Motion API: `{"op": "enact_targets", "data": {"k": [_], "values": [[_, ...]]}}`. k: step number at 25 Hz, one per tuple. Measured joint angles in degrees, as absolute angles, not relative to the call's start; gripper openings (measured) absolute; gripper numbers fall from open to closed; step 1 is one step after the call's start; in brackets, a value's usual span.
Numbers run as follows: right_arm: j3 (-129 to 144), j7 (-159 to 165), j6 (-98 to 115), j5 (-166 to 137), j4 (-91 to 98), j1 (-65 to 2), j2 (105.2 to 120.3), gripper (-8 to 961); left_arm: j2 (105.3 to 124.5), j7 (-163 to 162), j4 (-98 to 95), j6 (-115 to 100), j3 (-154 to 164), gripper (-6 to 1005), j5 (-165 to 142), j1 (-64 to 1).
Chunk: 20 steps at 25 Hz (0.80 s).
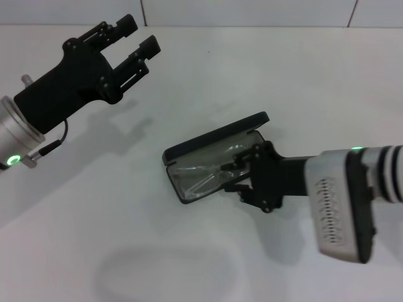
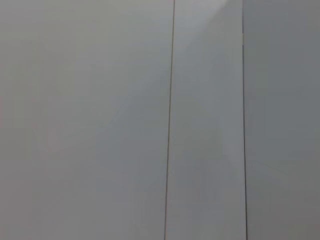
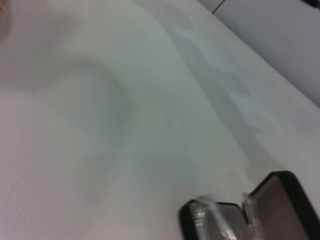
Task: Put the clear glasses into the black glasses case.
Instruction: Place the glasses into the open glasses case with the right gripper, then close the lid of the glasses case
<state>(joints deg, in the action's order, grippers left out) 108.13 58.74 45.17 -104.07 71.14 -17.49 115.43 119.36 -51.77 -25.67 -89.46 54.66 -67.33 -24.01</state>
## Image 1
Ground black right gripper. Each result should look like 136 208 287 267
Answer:
220 140 316 215

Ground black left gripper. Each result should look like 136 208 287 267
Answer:
14 13 162 135

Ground clear white glasses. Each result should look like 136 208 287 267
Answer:
171 143 253 201

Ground black glasses case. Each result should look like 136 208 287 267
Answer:
162 111 271 206

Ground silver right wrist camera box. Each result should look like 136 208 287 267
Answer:
304 150 378 265

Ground black wrist cable with plug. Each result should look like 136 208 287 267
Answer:
23 118 71 169

